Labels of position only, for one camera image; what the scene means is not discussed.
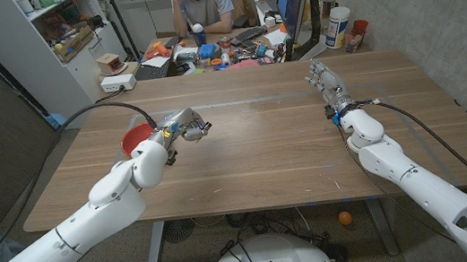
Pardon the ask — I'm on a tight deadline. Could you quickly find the white paper sheet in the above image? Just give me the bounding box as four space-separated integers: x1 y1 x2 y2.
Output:
263 27 291 49
140 54 171 71

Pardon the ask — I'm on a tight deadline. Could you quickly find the red bowl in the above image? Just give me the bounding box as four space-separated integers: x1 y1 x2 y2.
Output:
118 120 160 159

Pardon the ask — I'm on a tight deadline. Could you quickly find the white flat power box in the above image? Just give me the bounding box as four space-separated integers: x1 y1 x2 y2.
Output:
99 73 138 94

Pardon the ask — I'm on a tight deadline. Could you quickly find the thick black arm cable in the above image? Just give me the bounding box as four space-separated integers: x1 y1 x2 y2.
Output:
0 95 175 262
359 86 467 224

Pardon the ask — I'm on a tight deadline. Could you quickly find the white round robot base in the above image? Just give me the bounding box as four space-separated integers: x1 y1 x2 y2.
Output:
202 225 336 262

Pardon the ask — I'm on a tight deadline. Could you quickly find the red soda can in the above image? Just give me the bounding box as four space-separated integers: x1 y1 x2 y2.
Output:
218 35 233 55

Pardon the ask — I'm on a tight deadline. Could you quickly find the seated person grey shirt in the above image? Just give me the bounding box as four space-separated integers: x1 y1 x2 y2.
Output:
169 0 238 41

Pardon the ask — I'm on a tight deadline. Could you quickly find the light blue object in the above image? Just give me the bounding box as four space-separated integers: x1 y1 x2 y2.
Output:
197 42 219 60

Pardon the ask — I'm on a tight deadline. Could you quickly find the grey table leg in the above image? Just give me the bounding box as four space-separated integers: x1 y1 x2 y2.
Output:
139 220 171 262
363 194 401 259

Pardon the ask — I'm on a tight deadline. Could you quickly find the black monitor stand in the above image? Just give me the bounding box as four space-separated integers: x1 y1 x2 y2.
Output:
277 0 329 63

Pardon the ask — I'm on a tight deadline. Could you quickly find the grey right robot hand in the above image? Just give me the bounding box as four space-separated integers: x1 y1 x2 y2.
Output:
301 54 357 118

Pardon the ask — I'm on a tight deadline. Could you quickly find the black laptop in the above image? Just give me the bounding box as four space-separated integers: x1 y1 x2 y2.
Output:
130 36 186 83

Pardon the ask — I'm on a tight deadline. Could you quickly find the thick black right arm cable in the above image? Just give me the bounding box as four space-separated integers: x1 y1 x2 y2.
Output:
359 86 467 224

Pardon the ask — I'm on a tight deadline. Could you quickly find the orange ball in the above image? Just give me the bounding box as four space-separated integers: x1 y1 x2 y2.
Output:
337 210 354 227

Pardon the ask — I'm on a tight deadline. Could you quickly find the orange toy drill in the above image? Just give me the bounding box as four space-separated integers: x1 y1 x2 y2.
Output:
144 39 173 61

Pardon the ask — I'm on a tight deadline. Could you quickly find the pink flat object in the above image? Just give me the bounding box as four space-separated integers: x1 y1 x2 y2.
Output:
227 57 261 70

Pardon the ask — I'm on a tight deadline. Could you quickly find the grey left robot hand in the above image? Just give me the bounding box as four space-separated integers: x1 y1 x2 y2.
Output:
151 104 216 149

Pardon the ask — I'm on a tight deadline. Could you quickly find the dark blue bottle white cap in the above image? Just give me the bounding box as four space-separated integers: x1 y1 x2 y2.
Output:
190 22 209 49

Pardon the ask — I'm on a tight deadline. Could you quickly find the black floor cable tangle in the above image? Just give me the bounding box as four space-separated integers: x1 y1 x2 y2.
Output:
215 197 351 262

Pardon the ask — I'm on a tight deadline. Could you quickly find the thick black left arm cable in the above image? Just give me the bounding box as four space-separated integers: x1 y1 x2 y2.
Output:
0 95 175 262

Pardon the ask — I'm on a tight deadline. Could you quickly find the white shelf unit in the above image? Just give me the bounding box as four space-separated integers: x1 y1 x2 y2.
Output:
0 0 136 138

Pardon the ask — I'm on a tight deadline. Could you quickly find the black keyboard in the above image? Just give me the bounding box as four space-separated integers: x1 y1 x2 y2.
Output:
228 24 271 48

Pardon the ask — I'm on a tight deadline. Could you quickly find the dark jar black lid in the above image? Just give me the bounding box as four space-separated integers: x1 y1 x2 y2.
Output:
318 0 341 21

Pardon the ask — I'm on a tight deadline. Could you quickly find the beige small box device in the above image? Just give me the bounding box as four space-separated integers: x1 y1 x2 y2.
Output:
95 50 130 77

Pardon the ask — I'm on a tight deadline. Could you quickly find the cardboard box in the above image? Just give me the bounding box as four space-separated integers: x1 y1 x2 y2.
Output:
51 24 99 65

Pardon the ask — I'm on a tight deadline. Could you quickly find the white plastic tub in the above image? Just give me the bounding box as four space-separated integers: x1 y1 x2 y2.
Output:
320 4 356 51

